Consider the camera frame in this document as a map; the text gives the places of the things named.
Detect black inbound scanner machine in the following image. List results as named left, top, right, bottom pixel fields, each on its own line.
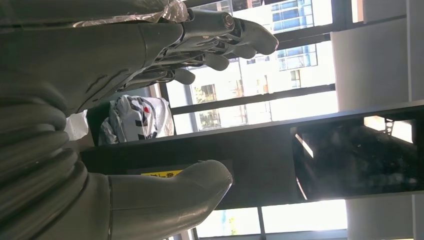
left=81, top=100, right=424, bottom=211

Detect dark window frame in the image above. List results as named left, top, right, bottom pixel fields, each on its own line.
left=158, top=0, right=424, bottom=240

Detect black yellow ruler sticker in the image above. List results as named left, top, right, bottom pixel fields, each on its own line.
left=127, top=160, right=234, bottom=178

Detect white parcel bag black stripes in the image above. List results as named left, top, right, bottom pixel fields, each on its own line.
left=98, top=95, right=175, bottom=146

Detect grey parcel bag faded print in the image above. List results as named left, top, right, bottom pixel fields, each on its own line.
left=64, top=109, right=90, bottom=142

